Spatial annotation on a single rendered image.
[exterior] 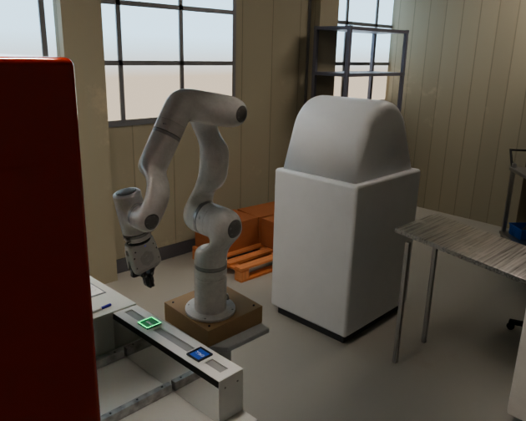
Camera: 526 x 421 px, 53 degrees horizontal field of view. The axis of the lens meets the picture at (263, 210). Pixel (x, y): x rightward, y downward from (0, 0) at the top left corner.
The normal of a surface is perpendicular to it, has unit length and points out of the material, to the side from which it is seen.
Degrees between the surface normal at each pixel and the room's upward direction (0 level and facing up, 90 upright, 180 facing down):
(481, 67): 90
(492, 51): 90
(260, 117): 90
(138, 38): 90
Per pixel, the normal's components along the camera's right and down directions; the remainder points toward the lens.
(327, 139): -0.68, 0.01
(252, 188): 0.70, 0.22
